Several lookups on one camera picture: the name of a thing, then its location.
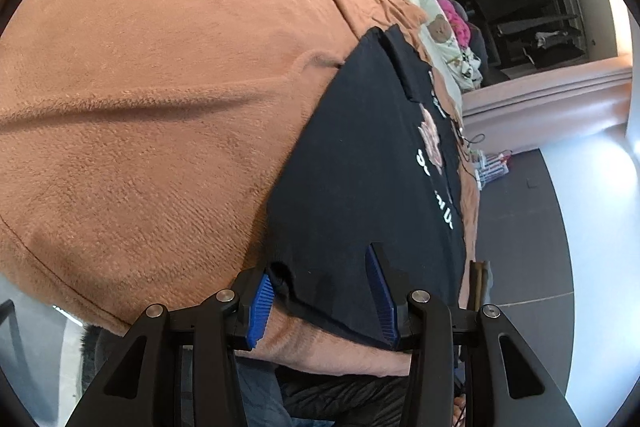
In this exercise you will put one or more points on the pink plush cloth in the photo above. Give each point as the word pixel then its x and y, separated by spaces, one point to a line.
pixel 457 24

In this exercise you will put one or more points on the person's grey printed pants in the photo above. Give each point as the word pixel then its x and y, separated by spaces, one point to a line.
pixel 257 392

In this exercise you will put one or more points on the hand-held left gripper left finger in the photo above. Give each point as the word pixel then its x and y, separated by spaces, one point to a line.
pixel 260 307

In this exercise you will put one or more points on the black bear print t-shirt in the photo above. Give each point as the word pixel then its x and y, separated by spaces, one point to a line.
pixel 360 182

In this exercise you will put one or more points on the cream bear print bedding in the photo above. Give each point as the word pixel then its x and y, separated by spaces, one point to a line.
pixel 450 57

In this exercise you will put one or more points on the brown fleece blanket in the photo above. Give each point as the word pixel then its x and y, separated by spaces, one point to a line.
pixel 150 107

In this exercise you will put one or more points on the black and white patterned cloth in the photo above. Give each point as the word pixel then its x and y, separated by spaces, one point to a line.
pixel 470 69

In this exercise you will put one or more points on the black quilted cloth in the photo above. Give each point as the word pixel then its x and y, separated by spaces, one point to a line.
pixel 340 399

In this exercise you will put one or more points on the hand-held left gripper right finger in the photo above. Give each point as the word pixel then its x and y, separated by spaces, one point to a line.
pixel 382 302

